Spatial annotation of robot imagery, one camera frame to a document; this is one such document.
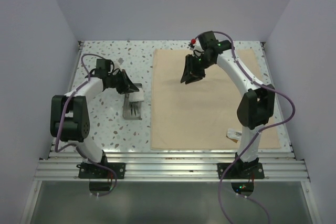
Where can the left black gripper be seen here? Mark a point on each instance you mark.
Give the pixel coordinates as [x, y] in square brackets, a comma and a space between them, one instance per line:
[127, 86]

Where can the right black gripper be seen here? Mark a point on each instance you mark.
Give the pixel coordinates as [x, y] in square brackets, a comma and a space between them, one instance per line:
[189, 75]

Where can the long surgical scissors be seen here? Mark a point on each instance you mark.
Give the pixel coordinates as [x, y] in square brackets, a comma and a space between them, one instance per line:
[134, 110]

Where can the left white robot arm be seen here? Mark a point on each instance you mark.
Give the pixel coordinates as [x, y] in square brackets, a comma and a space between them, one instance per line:
[69, 119]

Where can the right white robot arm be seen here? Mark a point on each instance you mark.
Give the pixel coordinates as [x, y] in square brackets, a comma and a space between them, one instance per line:
[257, 101]

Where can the beige surgical cloth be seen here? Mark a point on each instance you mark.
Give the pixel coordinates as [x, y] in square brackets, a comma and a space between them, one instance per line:
[193, 116]

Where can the metal instrument tray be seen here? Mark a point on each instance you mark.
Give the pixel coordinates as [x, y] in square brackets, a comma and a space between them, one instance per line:
[126, 114]

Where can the sealed blade packet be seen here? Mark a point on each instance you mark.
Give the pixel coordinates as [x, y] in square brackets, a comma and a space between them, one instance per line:
[234, 135]

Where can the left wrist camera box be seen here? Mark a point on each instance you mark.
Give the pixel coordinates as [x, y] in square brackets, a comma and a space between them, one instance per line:
[120, 61]

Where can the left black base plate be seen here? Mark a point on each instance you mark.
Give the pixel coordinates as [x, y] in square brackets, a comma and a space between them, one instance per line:
[90, 171]

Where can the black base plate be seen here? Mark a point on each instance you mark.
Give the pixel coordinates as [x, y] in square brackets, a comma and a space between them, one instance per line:
[90, 171]
[248, 170]

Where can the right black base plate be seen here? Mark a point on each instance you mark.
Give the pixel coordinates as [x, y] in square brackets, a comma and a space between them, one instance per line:
[248, 170]

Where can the aluminium mounting rail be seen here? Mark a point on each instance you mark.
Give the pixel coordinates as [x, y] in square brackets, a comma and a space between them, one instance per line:
[173, 166]

